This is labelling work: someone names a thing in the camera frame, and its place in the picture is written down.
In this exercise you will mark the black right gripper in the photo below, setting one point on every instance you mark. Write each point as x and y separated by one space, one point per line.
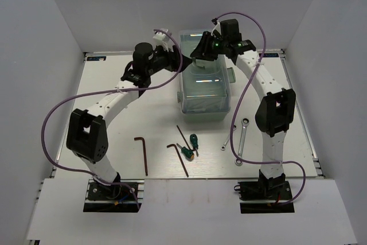
201 51

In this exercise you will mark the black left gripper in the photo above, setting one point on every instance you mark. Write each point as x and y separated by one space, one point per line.
174 57

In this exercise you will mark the green toolbox with clear lid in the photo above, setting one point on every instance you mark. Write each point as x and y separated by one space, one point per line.
204 95

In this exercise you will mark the thin brown hex key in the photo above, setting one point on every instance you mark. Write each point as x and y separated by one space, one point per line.
183 137

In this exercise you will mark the large silver ratchet wrench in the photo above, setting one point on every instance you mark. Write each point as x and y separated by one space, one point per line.
244 125

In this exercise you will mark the medium brown hex key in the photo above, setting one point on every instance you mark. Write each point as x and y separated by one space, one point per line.
179 157

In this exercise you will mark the large brown hex key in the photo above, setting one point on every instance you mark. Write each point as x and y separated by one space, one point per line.
144 153

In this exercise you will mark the green screwdriver orange cap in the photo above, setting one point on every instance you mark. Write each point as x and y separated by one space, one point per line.
189 155

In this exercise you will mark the small silver ratchet wrench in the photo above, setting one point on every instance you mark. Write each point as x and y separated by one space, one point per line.
224 145

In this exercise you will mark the dark green screwdriver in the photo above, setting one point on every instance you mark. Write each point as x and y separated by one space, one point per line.
194 142

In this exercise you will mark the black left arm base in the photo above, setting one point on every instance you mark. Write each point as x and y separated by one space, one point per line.
113 199

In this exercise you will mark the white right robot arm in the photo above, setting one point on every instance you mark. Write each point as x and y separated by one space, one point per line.
277 104

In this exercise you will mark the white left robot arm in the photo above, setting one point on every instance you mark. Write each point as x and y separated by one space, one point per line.
87 131

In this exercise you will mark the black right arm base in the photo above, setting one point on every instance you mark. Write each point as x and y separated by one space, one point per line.
256 200

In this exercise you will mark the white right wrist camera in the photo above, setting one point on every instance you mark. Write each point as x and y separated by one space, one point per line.
200 64

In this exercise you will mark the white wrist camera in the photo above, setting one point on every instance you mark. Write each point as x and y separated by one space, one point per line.
200 64
162 39

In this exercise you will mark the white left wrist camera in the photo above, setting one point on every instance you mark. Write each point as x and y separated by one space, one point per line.
162 39

